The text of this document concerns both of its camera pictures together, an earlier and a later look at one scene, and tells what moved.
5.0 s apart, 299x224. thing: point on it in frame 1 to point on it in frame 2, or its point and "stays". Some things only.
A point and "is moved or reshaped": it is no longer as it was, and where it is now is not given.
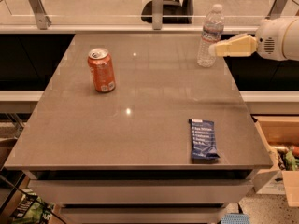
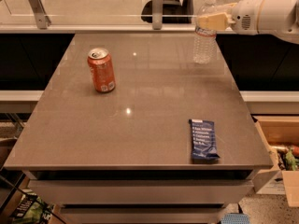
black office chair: [174, 11] stays
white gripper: [268, 38] to [244, 17]
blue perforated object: [235, 218] stays
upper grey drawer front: [141, 191] stays
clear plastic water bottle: [212, 31] is moved or reshaped
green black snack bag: [33, 210] stays
